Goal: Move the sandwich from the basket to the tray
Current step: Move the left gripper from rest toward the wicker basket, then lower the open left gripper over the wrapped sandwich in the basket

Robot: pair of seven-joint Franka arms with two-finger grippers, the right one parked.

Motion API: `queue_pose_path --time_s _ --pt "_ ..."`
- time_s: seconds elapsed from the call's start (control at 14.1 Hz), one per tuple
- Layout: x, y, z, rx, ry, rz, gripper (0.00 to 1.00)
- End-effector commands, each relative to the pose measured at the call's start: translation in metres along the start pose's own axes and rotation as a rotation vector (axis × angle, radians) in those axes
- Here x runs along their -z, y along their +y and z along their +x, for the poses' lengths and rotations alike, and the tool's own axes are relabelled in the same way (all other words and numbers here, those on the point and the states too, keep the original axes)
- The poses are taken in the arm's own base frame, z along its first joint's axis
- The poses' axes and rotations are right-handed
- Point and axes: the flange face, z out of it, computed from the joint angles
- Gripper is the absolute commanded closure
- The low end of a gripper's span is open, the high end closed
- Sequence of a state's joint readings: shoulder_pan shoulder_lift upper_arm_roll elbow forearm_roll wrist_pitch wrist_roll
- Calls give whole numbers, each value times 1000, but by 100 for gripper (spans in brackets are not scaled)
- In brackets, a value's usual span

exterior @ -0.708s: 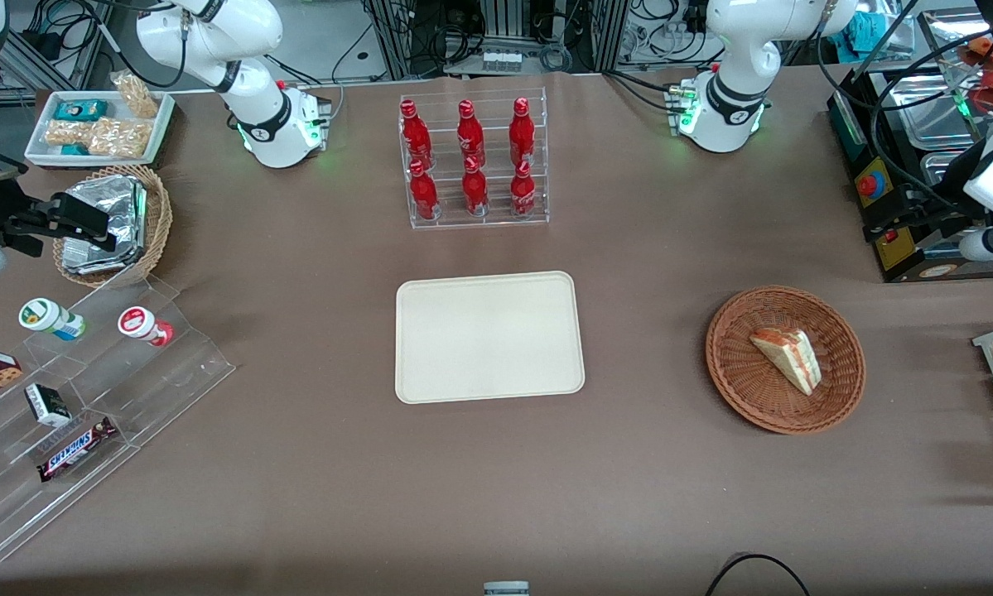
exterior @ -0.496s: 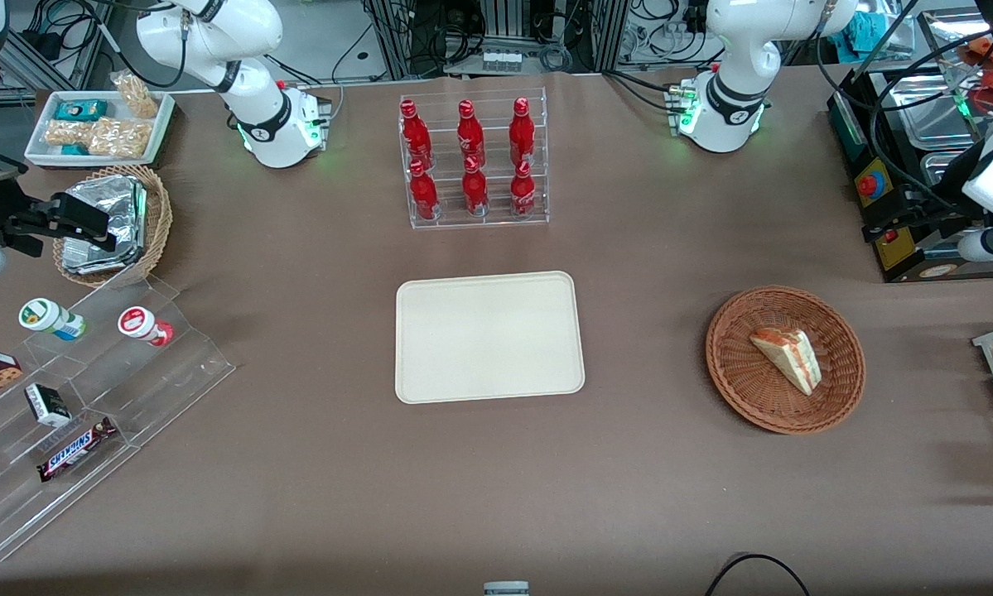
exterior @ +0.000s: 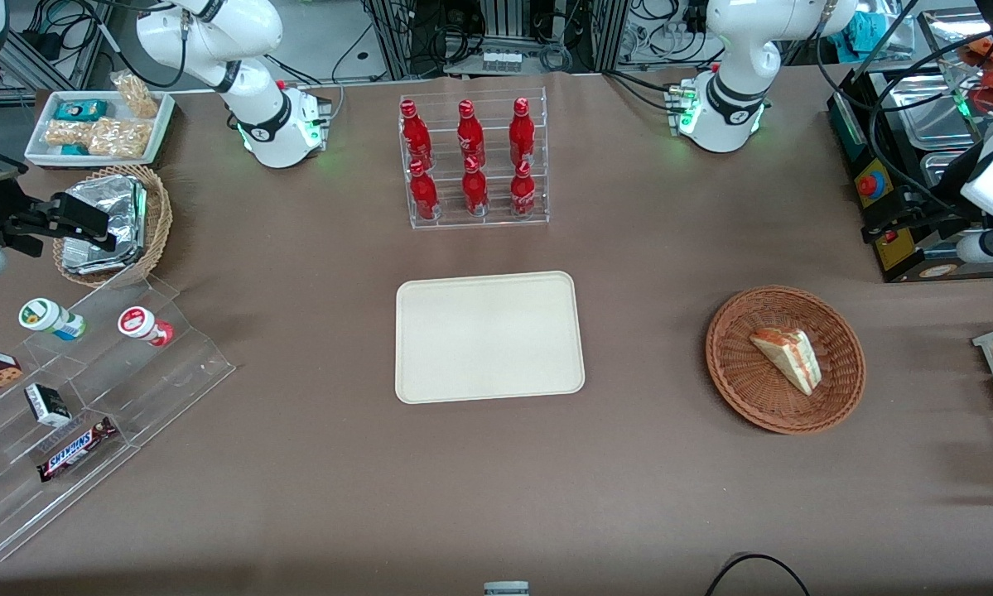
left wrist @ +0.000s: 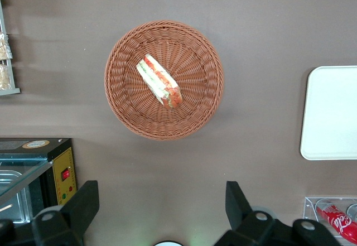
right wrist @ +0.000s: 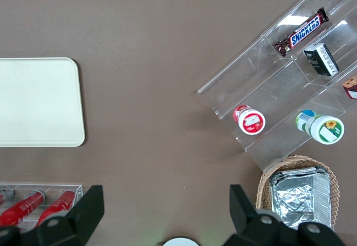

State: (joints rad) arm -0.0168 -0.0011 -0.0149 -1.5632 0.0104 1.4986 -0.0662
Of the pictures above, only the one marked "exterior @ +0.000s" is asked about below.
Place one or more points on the red cola bottle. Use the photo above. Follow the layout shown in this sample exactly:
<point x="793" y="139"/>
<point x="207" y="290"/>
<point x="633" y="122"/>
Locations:
<point x="415" y="136"/>
<point x="474" y="192"/>
<point x="522" y="132"/>
<point x="423" y="194"/>
<point x="523" y="194"/>
<point x="469" y="136"/>

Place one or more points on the aluminium frame rack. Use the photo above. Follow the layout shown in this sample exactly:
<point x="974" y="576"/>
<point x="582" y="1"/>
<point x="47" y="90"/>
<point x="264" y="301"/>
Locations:
<point x="446" y="25"/>

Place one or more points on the silver foil packet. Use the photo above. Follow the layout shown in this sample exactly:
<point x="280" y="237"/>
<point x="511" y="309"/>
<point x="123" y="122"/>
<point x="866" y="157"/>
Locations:
<point x="119" y="203"/>
<point x="90" y="261"/>

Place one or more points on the grey connector block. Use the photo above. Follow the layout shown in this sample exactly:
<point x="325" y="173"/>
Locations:
<point x="500" y="61"/>

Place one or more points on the red lid yogurt cup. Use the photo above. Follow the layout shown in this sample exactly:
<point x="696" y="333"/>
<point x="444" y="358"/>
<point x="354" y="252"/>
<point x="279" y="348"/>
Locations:
<point x="142" y="324"/>

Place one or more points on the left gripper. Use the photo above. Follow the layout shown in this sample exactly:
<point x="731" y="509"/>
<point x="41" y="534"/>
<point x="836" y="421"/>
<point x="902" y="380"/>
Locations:
<point x="933" y="217"/>

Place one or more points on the teal snack box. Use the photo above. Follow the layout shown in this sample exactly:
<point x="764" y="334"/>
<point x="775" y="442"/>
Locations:
<point x="80" y="110"/>

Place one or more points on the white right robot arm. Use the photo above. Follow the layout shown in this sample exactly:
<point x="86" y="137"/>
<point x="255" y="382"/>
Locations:
<point x="260" y="116"/>

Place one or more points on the small teal packet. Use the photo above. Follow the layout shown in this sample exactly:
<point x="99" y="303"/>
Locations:
<point x="74" y="151"/>

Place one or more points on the round brown wicker basket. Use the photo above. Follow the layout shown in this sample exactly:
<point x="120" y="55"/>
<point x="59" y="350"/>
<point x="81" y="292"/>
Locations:
<point x="744" y="389"/>

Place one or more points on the Snickers chocolate bar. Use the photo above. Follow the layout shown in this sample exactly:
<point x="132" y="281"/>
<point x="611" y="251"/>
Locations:
<point x="75" y="449"/>

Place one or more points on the teal crumpled packet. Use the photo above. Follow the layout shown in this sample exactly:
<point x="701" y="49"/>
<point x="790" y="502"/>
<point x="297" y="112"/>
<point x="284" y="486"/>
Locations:
<point x="865" y="31"/>

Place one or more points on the green lid yogurt cup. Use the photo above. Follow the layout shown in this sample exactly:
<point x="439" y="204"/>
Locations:
<point x="49" y="319"/>

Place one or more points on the triangular sandwich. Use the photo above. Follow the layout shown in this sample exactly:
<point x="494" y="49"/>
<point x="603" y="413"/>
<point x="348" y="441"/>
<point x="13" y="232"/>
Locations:
<point x="790" y="356"/>

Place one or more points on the large steel pan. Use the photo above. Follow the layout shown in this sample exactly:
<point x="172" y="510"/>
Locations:
<point x="927" y="112"/>

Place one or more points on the small steel pan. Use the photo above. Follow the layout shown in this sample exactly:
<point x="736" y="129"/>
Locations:
<point x="943" y="165"/>

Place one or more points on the small grey device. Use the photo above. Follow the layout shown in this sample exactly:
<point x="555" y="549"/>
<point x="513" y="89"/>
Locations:
<point x="506" y="589"/>

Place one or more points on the clear acrylic stepped shelf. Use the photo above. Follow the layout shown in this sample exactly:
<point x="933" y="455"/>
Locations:
<point x="156" y="389"/>

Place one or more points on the beige rectangular tray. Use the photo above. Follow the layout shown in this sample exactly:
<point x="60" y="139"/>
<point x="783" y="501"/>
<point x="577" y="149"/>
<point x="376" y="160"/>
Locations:
<point x="488" y="339"/>

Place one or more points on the light tan wicker basket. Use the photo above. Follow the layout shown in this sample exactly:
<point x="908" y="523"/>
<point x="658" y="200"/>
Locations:
<point x="158" y="223"/>

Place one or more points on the clear acrylic bottle rack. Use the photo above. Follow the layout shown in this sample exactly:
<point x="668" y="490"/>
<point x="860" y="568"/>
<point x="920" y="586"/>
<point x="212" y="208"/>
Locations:
<point x="496" y="222"/>

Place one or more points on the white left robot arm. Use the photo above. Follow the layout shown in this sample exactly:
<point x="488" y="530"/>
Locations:
<point x="732" y="99"/>

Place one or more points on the small black white carton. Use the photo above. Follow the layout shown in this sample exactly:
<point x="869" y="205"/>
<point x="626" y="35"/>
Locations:
<point x="47" y="406"/>

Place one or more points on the clear bag of snacks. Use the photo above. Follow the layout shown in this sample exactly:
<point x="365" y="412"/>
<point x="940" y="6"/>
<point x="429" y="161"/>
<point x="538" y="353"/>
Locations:
<point x="136" y="95"/>
<point x="65" y="132"/>
<point x="119" y="138"/>

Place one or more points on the white rectangular bin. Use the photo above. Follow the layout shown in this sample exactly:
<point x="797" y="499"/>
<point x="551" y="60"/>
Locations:
<point x="161" y="132"/>

